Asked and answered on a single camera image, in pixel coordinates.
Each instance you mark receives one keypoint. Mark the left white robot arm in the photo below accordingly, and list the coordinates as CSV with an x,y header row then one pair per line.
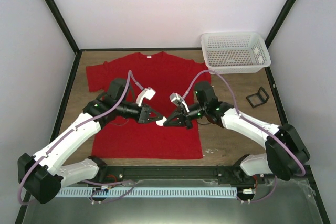
x,y
44,174

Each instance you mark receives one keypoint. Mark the white plastic basket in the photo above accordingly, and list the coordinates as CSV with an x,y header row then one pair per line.
x,y
235,52

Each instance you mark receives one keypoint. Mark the black brooch box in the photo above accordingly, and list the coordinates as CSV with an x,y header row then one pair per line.
x,y
259,98

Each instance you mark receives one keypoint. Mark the light blue cable duct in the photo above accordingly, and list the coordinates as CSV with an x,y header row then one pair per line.
x,y
151,192

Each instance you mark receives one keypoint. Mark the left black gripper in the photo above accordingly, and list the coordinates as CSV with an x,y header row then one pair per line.
x,y
145,112

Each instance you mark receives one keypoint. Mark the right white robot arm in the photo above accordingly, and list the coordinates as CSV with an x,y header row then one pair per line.
x,y
285,153

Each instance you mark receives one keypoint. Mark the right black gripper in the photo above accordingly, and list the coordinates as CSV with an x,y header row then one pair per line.
x,y
180,122

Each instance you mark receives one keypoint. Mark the round gold brooch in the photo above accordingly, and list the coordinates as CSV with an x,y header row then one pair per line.
x,y
160,122

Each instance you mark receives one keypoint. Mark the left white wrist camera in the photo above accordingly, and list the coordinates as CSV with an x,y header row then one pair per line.
x,y
146,93

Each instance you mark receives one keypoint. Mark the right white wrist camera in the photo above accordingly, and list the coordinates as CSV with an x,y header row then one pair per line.
x,y
176,99

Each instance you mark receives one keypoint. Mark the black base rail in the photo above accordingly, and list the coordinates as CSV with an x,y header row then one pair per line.
x,y
224,175

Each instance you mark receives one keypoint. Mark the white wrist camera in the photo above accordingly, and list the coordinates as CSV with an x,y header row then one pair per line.
x,y
146,93
176,99

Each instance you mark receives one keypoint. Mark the red t-shirt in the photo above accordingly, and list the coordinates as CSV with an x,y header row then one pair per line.
x,y
164,73

